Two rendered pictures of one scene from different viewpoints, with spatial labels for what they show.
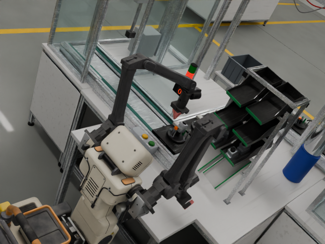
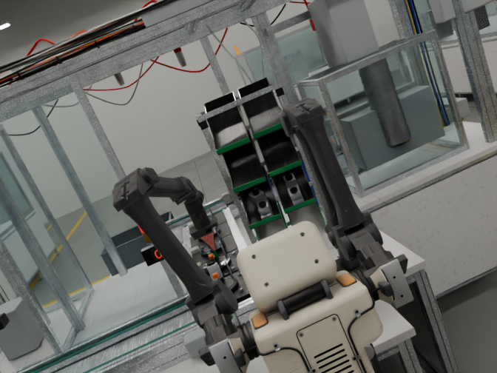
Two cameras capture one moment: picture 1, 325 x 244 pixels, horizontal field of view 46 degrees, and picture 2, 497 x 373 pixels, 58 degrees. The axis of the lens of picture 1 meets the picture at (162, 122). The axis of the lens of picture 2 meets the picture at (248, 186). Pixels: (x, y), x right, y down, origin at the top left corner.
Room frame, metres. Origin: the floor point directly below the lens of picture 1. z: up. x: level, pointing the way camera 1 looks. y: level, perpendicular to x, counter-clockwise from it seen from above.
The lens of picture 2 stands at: (0.61, 0.71, 1.78)
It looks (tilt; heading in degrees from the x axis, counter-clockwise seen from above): 14 degrees down; 323
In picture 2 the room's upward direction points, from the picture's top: 23 degrees counter-clockwise
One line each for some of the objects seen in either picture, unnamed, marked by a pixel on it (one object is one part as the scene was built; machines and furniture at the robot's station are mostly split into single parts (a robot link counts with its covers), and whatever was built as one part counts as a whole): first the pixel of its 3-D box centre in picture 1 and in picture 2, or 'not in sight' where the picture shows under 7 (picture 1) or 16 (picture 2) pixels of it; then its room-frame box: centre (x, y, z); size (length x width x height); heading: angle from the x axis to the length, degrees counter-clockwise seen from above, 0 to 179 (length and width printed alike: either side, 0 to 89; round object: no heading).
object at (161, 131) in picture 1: (175, 138); (224, 292); (2.14, -0.13, 0.96); 0.24 x 0.24 x 0.02; 57
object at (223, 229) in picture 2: not in sight; (206, 229); (2.76, -0.54, 1.01); 0.24 x 0.24 x 0.13; 57
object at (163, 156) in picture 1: (132, 121); (167, 350); (2.16, 0.19, 0.91); 0.89 x 0.06 x 0.11; 57
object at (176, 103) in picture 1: (181, 103); (200, 220); (1.94, -0.06, 1.34); 0.10 x 0.07 x 0.07; 56
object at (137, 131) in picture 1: (143, 140); (212, 334); (2.00, 0.06, 0.93); 0.21 x 0.07 x 0.06; 57
